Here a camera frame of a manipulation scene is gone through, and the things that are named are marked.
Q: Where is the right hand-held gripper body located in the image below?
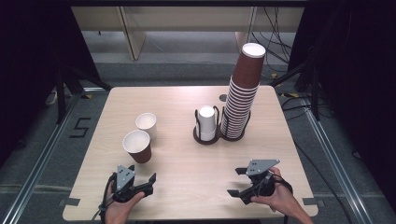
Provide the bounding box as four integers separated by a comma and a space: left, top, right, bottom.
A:
246, 159, 280, 198

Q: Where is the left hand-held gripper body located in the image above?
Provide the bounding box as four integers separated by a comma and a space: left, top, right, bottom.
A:
111, 164, 143, 203

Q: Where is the brown paper cup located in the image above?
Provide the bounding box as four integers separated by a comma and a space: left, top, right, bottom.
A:
121, 129, 152, 164

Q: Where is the black wire cup holder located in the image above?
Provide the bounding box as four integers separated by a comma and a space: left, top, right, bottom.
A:
192, 105, 252, 146

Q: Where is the white paper cup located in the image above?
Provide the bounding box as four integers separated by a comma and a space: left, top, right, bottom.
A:
134, 112, 158, 141

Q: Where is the stack of white cups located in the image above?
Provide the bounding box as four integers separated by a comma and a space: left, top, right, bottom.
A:
197, 105, 218, 142

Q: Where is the stack of brown cups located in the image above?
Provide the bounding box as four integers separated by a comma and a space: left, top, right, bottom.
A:
219, 42, 267, 140

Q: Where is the person's right hand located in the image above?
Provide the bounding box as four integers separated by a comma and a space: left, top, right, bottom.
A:
250, 167, 297, 217

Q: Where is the person's left hand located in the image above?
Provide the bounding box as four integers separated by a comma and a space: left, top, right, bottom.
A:
104, 183, 147, 221

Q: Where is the black tape strip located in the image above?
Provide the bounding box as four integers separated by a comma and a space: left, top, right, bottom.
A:
303, 197, 325, 207

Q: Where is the black metal stand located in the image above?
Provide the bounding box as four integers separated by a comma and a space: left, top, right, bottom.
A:
55, 63, 114, 125
270, 59, 321, 121

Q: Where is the black curtain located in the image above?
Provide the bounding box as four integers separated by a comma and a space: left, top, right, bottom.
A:
0, 0, 101, 162
288, 0, 396, 213

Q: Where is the beige wooden furniture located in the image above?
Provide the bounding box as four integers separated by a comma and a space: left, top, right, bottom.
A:
72, 6, 305, 62

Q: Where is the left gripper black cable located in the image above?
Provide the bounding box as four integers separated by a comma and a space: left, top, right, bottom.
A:
92, 172, 119, 224

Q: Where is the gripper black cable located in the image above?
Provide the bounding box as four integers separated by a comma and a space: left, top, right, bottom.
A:
92, 172, 119, 224
272, 173, 294, 194

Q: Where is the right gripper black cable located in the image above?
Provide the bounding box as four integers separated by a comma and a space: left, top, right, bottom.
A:
272, 173, 294, 194

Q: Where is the black floor cable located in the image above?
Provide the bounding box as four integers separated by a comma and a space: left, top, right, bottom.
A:
280, 94, 354, 224

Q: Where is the aluminium floor rail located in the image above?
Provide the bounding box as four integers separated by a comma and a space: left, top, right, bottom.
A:
300, 96, 375, 224
0, 88, 82, 224

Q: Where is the white cable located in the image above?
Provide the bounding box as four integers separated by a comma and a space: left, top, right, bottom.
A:
46, 90, 59, 106

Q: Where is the black cable bundle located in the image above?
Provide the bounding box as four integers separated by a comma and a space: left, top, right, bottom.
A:
250, 6, 293, 74

